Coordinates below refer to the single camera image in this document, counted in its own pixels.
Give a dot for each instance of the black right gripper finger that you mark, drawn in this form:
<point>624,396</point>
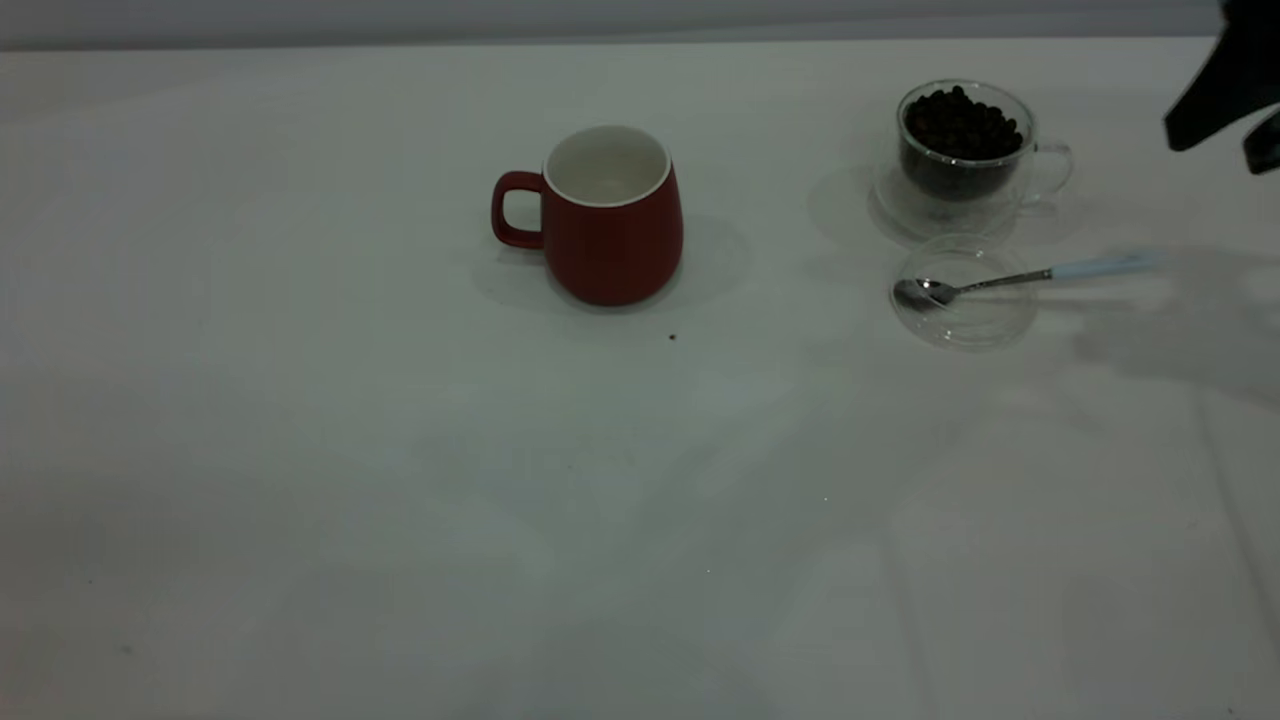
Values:
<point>1235,85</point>
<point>1265,145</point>

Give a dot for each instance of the clear glass saucer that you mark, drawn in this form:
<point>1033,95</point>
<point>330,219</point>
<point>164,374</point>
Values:
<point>895,218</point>
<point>985,325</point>

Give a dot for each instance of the red mug white inside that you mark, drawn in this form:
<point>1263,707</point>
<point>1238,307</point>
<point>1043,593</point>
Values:
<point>615,250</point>

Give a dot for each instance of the dark roasted coffee beans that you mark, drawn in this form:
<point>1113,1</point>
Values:
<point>960,125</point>

